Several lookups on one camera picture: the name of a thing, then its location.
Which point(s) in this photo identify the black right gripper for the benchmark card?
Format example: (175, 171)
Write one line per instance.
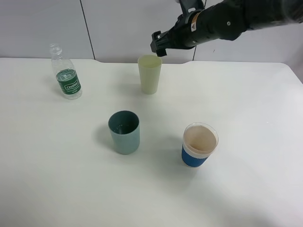
(198, 25)

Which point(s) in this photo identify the pale green plastic cup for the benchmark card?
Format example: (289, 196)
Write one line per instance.
(149, 71)

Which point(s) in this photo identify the clear bottle with green label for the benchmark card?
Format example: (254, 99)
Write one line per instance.
(65, 73)

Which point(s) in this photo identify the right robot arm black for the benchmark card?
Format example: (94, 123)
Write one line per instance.
(259, 14)

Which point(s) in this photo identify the teal plastic cup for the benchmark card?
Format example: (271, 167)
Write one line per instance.
(124, 127)

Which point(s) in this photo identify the blue sleeved paper cup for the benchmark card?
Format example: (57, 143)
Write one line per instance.
(200, 140)

